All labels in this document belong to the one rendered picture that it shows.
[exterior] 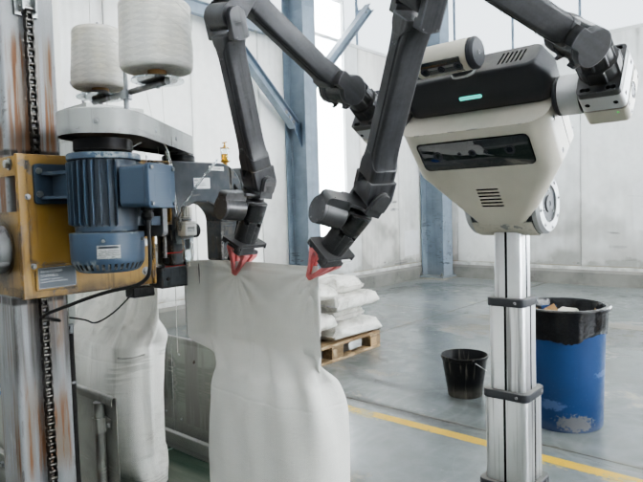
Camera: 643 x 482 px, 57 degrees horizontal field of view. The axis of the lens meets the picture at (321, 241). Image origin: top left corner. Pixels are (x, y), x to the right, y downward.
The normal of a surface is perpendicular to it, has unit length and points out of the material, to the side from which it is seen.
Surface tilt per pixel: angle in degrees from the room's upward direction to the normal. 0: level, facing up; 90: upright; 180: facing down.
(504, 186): 130
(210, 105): 90
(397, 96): 124
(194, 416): 90
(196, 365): 90
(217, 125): 90
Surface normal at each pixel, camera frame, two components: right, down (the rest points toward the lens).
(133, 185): -0.29, 0.06
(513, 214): -0.49, 0.69
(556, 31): 0.20, 0.59
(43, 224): 0.75, 0.01
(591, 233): -0.66, 0.06
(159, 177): 0.96, -0.01
